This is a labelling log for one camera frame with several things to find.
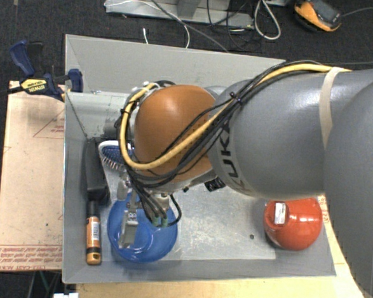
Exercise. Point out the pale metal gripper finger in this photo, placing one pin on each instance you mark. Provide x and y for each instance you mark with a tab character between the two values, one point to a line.
123	190
128	233

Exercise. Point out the blue plastic bowl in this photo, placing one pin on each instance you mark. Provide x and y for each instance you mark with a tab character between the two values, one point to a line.
154	245

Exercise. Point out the orange and black cylinder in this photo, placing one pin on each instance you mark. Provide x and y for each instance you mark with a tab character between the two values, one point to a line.
94	234

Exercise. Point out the black flat box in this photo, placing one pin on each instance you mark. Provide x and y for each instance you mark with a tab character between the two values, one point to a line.
94	167

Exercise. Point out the blue and white hairbrush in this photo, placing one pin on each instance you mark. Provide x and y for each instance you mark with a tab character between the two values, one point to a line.
109	155

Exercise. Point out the grey metal bin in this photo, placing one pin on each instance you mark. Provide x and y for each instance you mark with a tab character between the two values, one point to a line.
219	230

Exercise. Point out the brown cardboard board, red print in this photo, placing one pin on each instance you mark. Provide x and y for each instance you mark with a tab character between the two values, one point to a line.
32	172

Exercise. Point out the red round container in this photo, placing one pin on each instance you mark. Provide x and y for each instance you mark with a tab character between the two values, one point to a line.
299	226

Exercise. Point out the black cylinder on white bracket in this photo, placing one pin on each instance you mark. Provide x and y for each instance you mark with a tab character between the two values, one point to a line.
215	183

